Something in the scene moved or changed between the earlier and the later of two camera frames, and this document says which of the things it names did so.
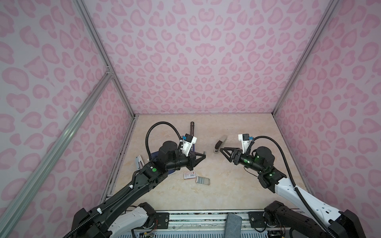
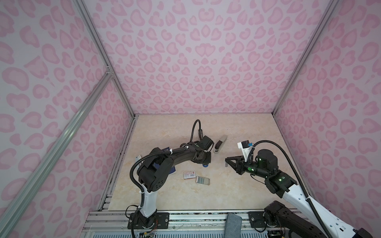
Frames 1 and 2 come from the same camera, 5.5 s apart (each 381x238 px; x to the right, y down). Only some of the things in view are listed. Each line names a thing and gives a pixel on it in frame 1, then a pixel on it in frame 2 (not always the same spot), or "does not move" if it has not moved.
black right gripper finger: (229, 152) -> (237, 163)
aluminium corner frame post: (306, 54) does not move
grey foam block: (233, 226) does not move
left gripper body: (180, 161) -> (206, 159)
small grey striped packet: (203, 180) does not move
